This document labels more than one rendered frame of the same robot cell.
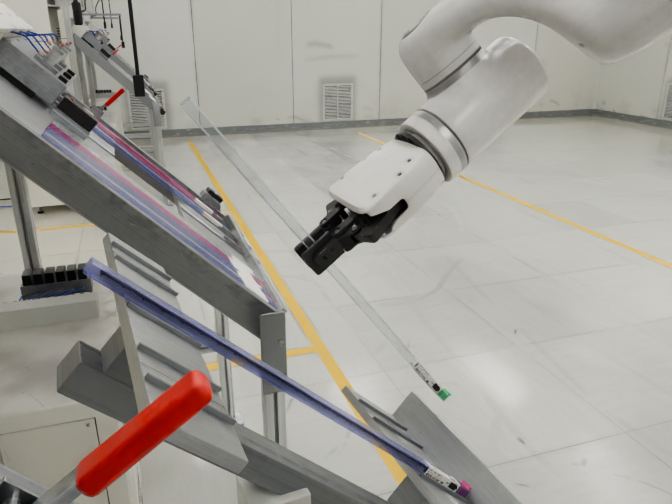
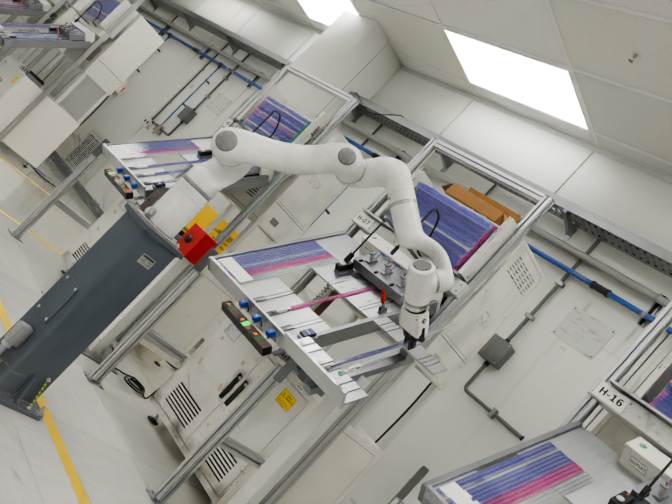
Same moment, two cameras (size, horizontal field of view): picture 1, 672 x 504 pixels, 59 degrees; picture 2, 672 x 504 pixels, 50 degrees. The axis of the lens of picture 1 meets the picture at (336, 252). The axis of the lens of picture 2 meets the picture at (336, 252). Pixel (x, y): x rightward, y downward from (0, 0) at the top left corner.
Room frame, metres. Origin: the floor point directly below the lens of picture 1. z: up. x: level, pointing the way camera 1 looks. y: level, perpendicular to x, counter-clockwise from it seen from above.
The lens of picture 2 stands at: (2.60, -1.38, 0.86)
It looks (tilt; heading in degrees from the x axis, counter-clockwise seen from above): 5 degrees up; 154
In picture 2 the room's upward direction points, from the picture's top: 44 degrees clockwise
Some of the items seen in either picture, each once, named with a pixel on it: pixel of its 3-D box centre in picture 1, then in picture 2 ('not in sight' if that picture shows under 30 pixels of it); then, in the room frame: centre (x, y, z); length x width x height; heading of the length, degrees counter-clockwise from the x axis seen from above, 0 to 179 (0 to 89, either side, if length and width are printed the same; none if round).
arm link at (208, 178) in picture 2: not in sight; (222, 166); (0.23, -0.76, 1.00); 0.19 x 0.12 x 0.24; 145
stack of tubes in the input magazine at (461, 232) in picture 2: not in sight; (441, 229); (-0.13, 0.25, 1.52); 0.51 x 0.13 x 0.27; 19
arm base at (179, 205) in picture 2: not in sight; (175, 209); (0.25, -0.77, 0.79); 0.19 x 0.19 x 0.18
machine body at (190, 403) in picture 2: not in sight; (262, 430); (-0.23, 0.35, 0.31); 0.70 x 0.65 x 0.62; 19
